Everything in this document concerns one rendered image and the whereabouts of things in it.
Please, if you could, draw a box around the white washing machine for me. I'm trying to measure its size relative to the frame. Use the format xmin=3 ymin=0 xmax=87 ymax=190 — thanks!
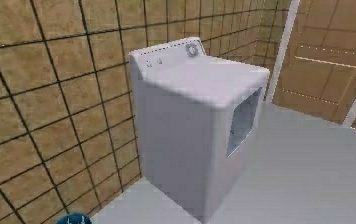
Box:
xmin=128 ymin=36 xmax=271 ymax=224

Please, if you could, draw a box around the blue round object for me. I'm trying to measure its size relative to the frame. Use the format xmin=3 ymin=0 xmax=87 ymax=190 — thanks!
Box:
xmin=55 ymin=212 xmax=94 ymax=224

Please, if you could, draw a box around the brown wooden room door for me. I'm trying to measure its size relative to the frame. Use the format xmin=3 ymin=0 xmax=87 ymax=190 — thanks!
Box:
xmin=271 ymin=0 xmax=356 ymax=125

